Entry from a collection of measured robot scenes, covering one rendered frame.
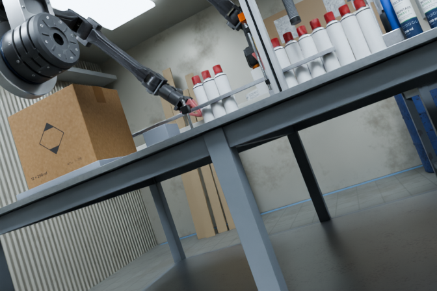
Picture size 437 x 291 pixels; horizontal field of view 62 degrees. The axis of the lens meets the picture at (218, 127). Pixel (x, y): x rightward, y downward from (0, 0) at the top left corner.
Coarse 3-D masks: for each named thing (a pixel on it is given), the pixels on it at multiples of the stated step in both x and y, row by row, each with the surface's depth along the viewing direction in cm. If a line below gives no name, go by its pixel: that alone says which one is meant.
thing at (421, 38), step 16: (432, 32) 76; (400, 48) 78; (416, 48) 82; (352, 64) 81; (368, 64) 80; (320, 80) 84; (336, 80) 87; (272, 96) 88; (288, 96) 87; (240, 112) 91; (256, 112) 95; (192, 128) 96; (208, 128) 94; (160, 144) 99; (176, 144) 102; (128, 160) 103; (80, 176) 109; (96, 176) 110; (48, 192) 114; (0, 208) 121; (16, 208) 120
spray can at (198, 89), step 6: (192, 78) 145; (198, 78) 145; (198, 84) 144; (198, 90) 143; (204, 90) 144; (198, 96) 143; (204, 96) 143; (198, 102) 144; (204, 102) 143; (204, 108) 143; (210, 108) 143; (204, 114) 143; (210, 114) 142; (204, 120) 144; (210, 120) 142
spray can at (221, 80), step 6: (216, 66) 140; (216, 72) 140; (222, 72) 141; (216, 78) 140; (222, 78) 139; (216, 84) 141; (222, 84) 139; (228, 84) 139; (222, 90) 139; (228, 90) 138; (234, 96) 140; (222, 102) 140; (228, 102) 138; (234, 102) 138; (228, 108) 138; (234, 108) 138
